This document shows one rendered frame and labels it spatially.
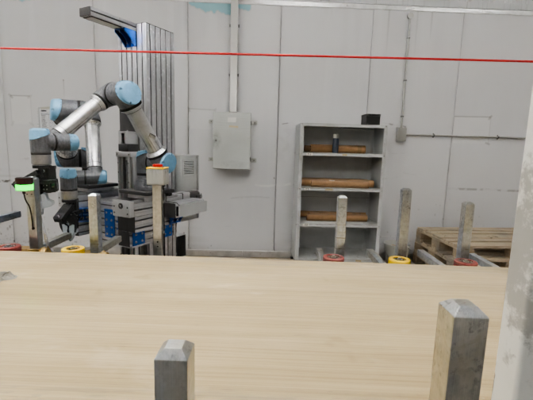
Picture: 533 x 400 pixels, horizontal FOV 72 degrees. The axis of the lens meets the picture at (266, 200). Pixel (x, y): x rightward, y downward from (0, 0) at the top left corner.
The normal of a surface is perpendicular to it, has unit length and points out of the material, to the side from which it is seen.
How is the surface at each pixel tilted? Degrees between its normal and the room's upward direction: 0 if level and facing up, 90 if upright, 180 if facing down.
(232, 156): 90
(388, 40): 90
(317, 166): 90
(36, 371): 0
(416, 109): 90
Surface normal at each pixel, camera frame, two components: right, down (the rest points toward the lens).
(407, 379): 0.03, -0.99
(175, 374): -0.02, 0.14
